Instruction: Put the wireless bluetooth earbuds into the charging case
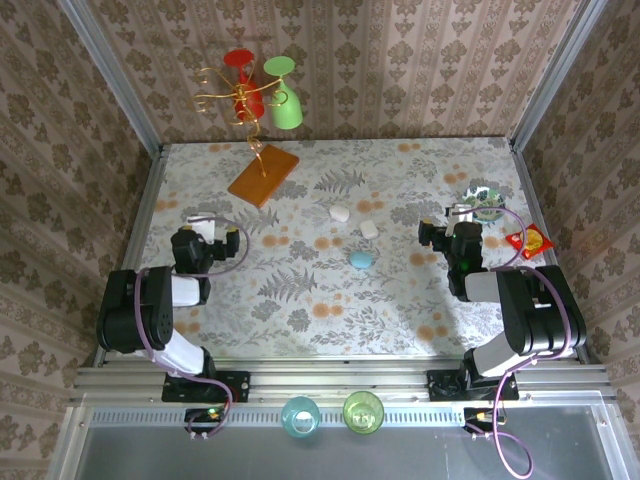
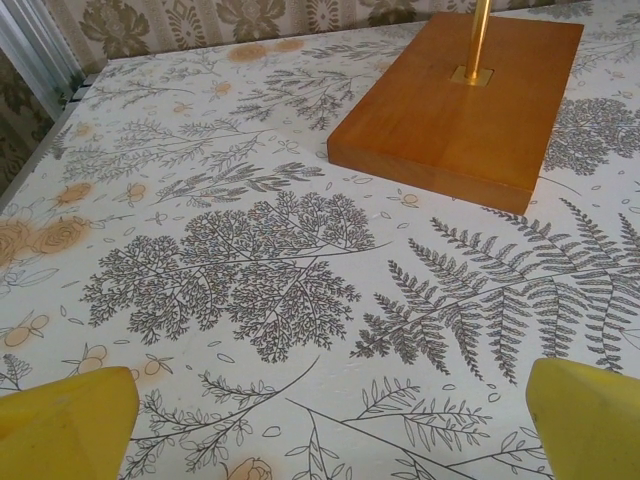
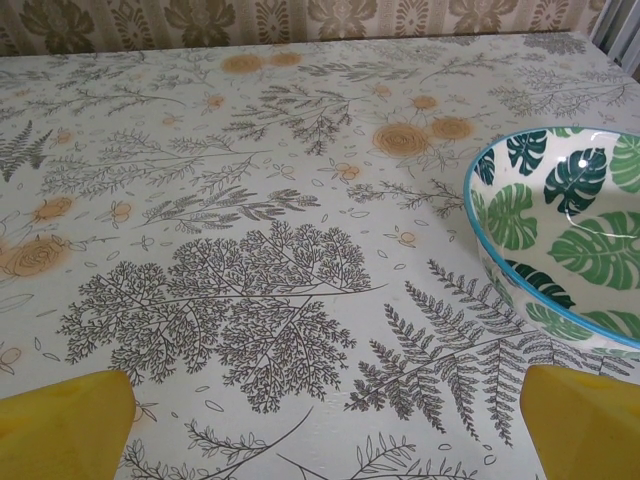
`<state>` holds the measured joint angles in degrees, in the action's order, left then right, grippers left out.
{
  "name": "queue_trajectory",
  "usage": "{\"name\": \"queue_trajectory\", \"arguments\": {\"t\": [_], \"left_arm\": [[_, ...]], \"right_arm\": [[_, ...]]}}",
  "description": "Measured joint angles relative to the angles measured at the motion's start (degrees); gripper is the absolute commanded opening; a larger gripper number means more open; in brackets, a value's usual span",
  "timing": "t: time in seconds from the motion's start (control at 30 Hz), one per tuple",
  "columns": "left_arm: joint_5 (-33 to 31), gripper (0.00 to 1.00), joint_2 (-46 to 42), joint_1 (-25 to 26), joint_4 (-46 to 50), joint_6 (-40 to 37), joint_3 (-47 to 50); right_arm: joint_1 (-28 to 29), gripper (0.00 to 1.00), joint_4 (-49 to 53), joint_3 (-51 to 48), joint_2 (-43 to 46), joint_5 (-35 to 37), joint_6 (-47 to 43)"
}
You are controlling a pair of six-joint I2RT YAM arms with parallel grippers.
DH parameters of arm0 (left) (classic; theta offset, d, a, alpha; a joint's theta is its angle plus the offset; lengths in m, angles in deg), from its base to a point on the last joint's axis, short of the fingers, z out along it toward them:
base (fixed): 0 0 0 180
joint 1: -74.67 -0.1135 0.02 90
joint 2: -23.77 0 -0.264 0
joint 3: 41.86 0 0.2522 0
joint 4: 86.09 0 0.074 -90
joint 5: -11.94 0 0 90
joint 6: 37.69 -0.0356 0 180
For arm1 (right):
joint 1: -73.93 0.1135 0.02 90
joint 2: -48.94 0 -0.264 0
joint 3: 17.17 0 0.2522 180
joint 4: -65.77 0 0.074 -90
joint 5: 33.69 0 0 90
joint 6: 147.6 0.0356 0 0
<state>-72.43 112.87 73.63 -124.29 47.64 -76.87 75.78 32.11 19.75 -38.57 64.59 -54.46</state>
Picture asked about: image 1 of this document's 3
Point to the white square charging case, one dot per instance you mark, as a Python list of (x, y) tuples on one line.
[(369, 229)]

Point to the light blue charging case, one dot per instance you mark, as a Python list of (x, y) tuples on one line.
[(361, 259)]

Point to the white oval charging case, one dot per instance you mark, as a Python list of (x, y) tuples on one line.
[(339, 213)]

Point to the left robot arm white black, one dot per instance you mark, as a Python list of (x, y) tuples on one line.
[(135, 310)]

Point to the leaf pattern bowl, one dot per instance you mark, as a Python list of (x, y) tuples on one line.
[(482, 196)]

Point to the red snack packet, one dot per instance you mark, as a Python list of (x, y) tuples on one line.
[(532, 242)]

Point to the green plastic wine glass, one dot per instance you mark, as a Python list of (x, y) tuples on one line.
[(287, 112)]

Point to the small black controller board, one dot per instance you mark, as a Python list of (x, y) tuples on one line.
[(205, 415), (480, 416)]

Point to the red plastic wine glass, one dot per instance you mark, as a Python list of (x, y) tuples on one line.
[(239, 57)]

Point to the teal plastic cup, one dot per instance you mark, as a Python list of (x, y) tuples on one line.
[(300, 417)]

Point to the green plastic cup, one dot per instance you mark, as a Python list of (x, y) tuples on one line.
[(363, 413)]

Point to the grey metal sheet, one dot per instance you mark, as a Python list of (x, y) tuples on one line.
[(350, 460)]

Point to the aluminium side rail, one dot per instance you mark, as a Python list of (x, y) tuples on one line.
[(142, 220), (525, 180)]

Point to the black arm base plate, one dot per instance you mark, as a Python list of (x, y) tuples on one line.
[(237, 387), (440, 385)]

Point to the wide aluminium extrusion rail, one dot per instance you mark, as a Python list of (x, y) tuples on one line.
[(340, 380)]

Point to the aluminium frame post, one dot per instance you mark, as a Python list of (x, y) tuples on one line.
[(114, 75), (556, 75)]

